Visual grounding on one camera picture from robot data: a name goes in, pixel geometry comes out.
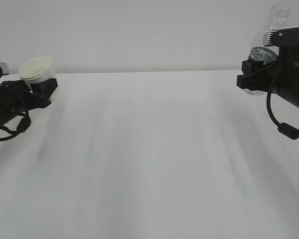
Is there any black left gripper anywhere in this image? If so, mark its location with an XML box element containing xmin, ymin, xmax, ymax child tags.
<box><xmin>1</xmin><ymin>78</ymin><xmax>58</xmax><ymax>112</ymax></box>

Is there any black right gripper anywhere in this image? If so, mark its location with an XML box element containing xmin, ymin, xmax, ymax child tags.
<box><xmin>236</xmin><ymin>58</ymin><xmax>284</xmax><ymax>94</ymax></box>

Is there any white paper cup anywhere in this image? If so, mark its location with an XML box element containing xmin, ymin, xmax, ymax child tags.
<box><xmin>18</xmin><ymin>56</ymin><xmax>56</xmax><ymax>90</ymax></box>

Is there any clear water bottle green label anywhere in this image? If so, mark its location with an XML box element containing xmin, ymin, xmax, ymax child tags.
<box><xmin>244</xmin><ymin>4</ymin><xmax>292</xmax><ymax>97</ymax></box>

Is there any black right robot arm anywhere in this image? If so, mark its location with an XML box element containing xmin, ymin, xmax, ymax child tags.
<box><xmin>237</xmin><ymin>46</ymin><xmax>299</xmax><ymax>108</ymax></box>

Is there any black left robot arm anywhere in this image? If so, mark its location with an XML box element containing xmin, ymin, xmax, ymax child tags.
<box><xmin>0</xmin><ymin>67</ymin><xmax>58</xmax><ymax>141</ymax></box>

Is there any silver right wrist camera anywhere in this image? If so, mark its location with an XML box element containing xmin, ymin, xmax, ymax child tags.
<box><xmin>263</xmin><ymin>26</ymin><xmax>299</xmax><ymax>47</ymax></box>

